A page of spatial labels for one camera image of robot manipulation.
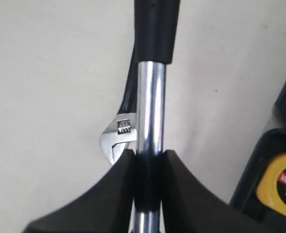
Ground black plastic tool case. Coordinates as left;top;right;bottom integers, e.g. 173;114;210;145
230;81;286;222

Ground claw hammer black grip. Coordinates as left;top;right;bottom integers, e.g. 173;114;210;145
133;0;180;233

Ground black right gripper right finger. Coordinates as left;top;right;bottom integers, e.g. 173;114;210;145
161;150;286;233

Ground yellow tape measure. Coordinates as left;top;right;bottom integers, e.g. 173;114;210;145
256;153;286;216

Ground adjustable wrench black handle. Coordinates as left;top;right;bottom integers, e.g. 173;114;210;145
100;48;138;164

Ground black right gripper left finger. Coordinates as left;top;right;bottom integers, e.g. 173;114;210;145
24;150;135;233

